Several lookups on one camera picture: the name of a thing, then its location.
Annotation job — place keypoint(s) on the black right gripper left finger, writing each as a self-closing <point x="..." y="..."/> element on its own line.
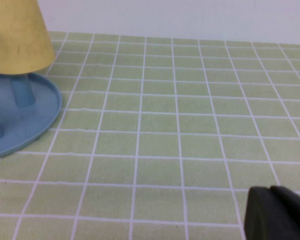
<point x="262" y="217"/>

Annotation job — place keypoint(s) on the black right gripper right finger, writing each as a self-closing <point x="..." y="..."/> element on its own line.
<point x="297" y="215"/>

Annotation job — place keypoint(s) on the blue cup stand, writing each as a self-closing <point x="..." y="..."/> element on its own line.
<point x="40" y="112"/>

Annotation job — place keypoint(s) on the yellow plastic cup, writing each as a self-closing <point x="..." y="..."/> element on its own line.
<point x="17" y="37"/>

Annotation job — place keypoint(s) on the green checkered tablecloth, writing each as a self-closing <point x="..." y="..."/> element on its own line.
<point x="165" y="125"/>

